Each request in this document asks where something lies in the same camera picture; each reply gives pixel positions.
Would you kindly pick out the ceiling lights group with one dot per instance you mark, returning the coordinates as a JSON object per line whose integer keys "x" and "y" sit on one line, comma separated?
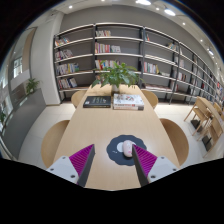
{"x": 169, "y": 12}

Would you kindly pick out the pink white computer mouse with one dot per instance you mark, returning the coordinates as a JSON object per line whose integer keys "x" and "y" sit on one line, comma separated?
{"x": 127, "y": 148}

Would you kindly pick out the green potted plant white pot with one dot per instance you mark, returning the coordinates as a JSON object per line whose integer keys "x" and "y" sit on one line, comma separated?
{"x": 118, "y": 75}

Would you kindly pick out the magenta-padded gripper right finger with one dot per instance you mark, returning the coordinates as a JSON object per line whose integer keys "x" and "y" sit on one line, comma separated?
{"x": 162, "y": 167}

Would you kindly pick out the black hardcover book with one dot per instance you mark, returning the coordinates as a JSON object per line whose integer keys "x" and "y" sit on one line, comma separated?
{"x": 96, "y": 101}

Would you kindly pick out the white book red-lettered spine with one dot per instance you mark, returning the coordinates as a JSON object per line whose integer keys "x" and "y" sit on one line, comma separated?
{"x": 128, "y": 107}

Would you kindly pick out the white illustrated book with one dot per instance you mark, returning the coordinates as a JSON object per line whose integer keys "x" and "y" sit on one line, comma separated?
{"x": 128, "y": 99}

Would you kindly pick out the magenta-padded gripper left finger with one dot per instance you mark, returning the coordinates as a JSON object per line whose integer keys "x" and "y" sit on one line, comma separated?
{"x": 61, "y": 168}

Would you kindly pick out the dark cloud-shaped mouse pad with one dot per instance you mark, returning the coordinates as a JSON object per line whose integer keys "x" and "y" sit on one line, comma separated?
{"x": 115, "y": 155}

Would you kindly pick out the tan round-back chair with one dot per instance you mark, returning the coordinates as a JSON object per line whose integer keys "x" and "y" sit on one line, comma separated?
{"x": 77, "y": 97}
{"x": 176, "y": 138}
{"x": 151, "y": 98}
{"x": 51, "y": 141}

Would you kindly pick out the wooden slatted chairs group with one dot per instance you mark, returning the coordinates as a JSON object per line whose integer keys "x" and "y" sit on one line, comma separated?
{"x": 208, "y": 120}

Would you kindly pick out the grey bookshelf unit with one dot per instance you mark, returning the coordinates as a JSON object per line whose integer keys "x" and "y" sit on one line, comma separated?
{"x": 123, "y": 50}

